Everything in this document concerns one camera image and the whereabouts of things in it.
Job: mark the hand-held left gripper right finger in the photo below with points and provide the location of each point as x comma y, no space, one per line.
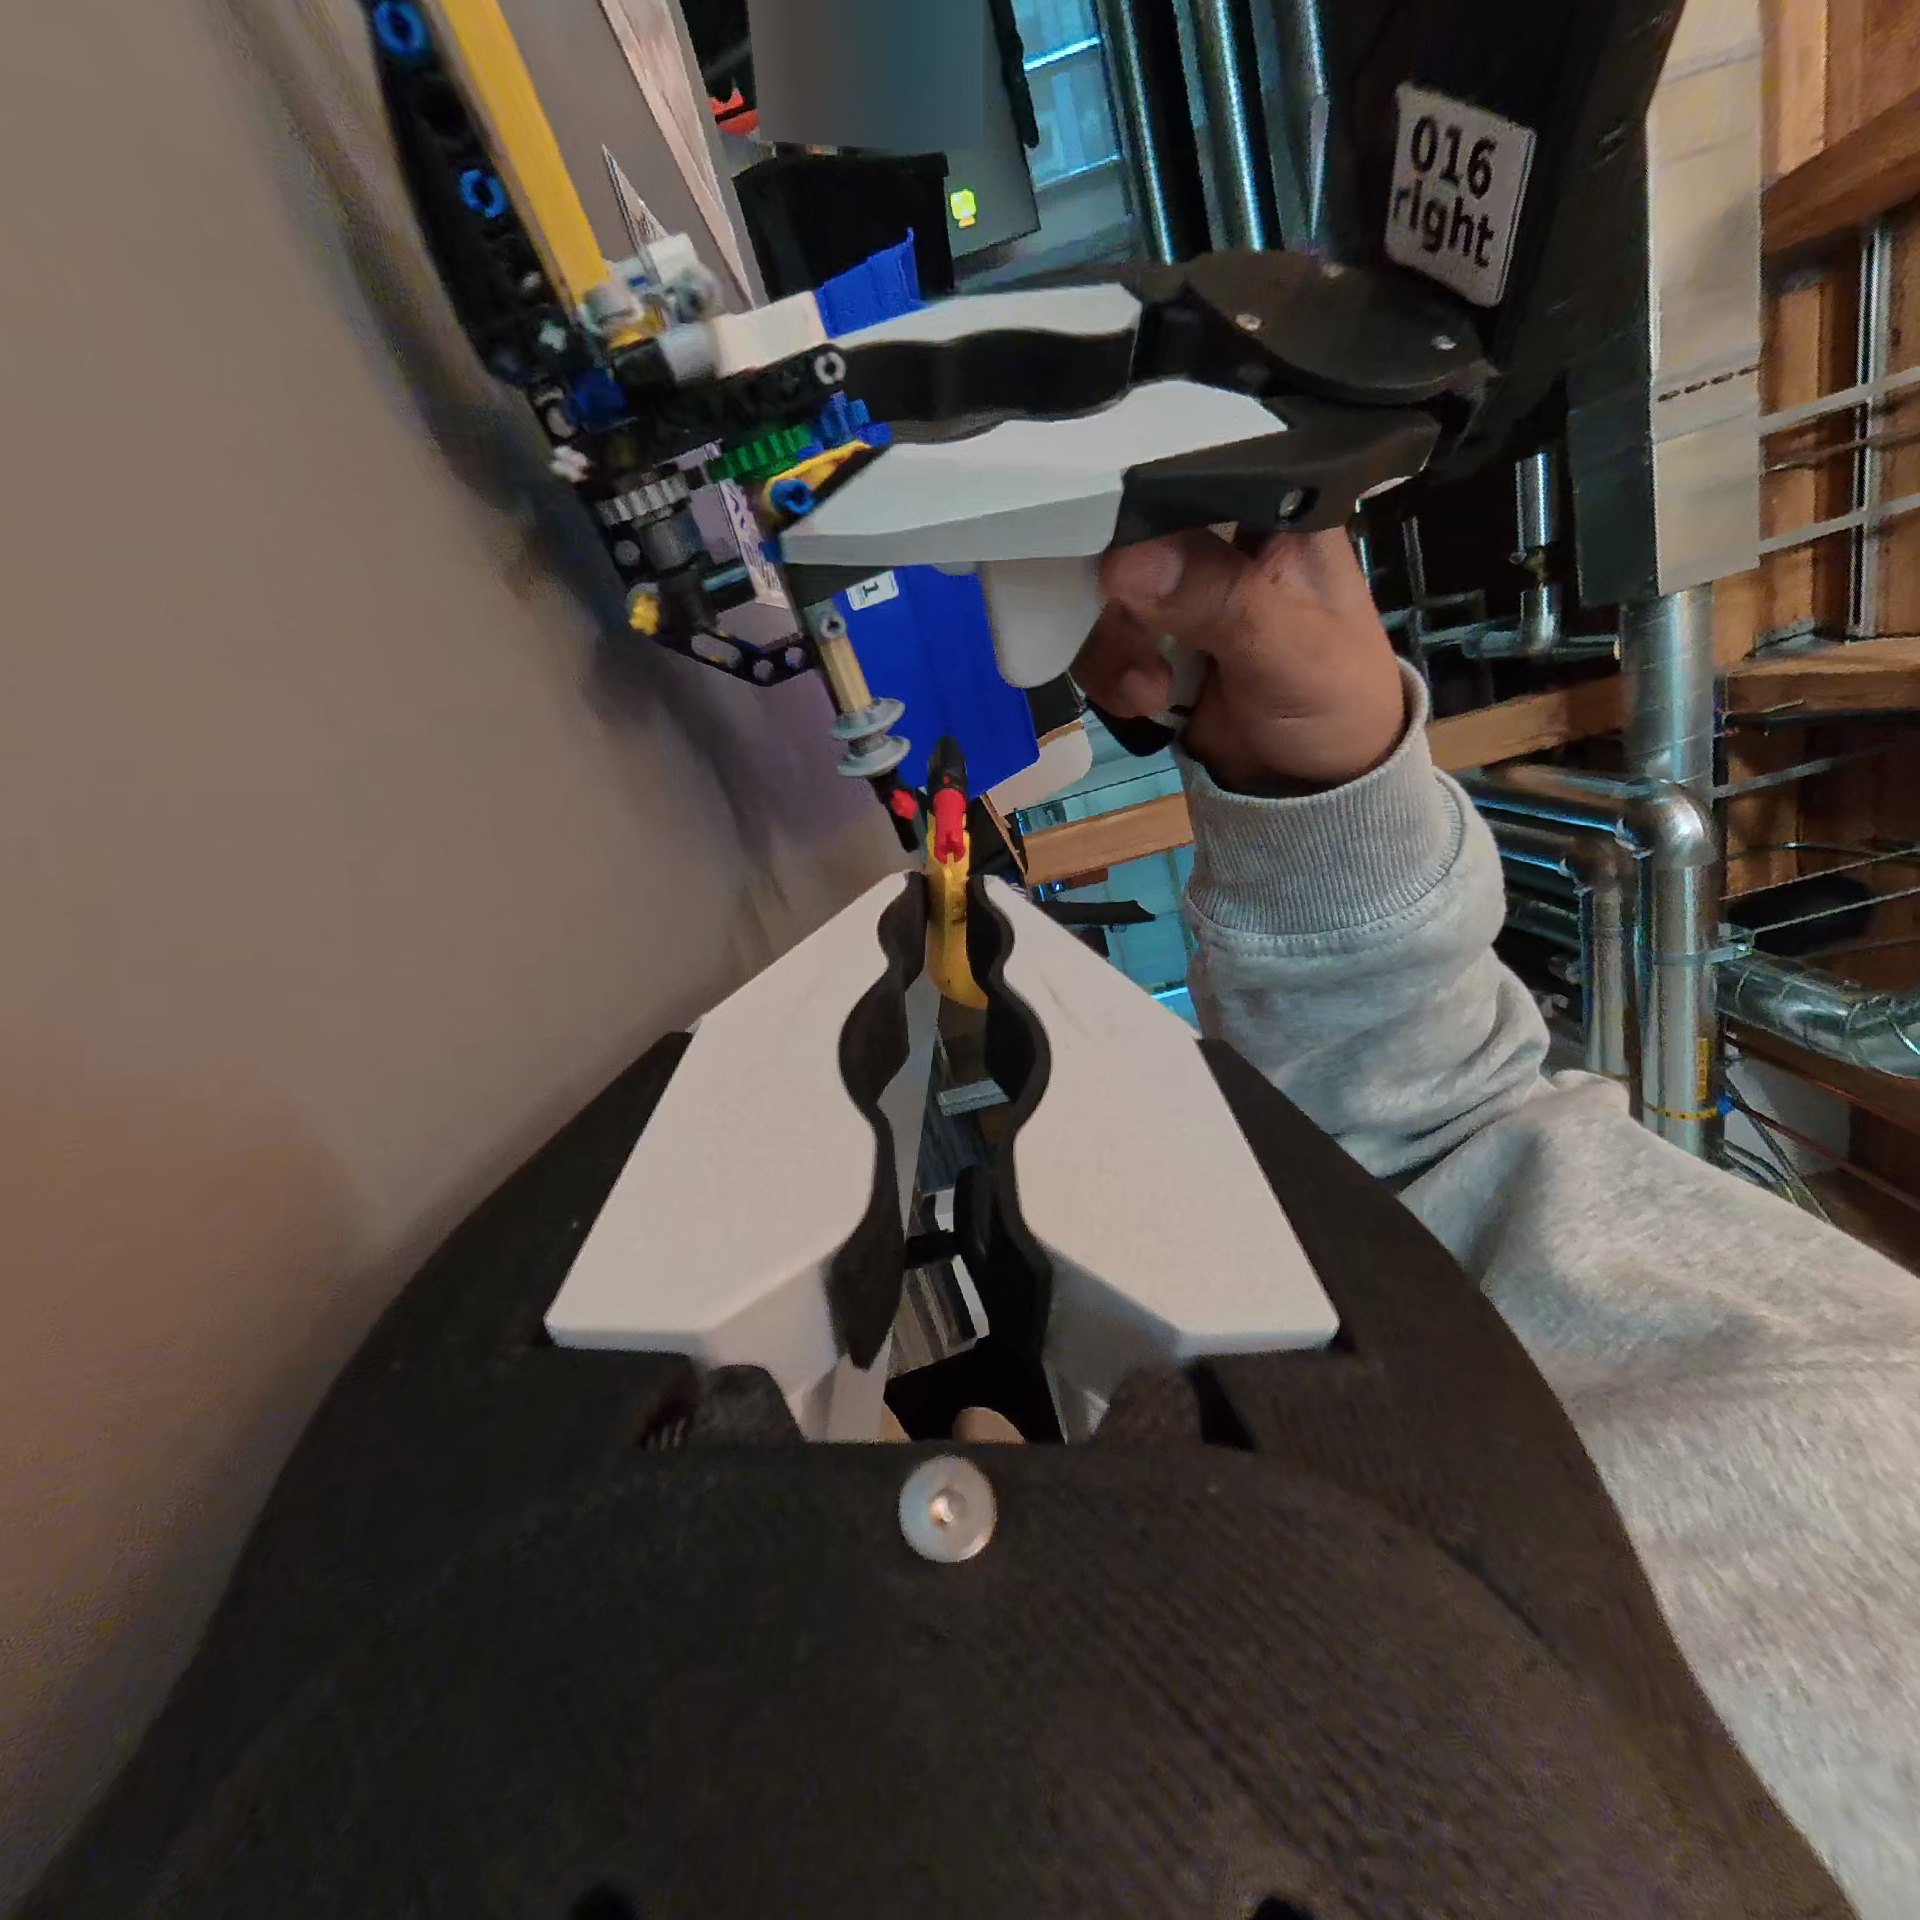
1168,1189

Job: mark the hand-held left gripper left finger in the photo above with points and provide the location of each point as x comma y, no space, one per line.
719,1169

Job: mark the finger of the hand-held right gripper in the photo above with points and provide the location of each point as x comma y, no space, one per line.
991,503
974,327

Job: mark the multicoloured lego model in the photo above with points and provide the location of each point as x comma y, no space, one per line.
679,375

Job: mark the person's right forearm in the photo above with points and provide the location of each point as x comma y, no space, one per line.
1648,1347

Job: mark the person's right hand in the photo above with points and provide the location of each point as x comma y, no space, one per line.
1287,659

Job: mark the blue plastic storage bin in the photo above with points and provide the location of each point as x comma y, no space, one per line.
944,677

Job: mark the black box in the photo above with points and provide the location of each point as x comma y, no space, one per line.
811,212

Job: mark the grey computer monitor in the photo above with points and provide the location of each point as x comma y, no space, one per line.
885,74

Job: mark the silver metal pipes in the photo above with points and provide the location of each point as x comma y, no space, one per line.
1648,841

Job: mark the wooden wall frame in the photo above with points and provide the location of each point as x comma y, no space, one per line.
1847,152

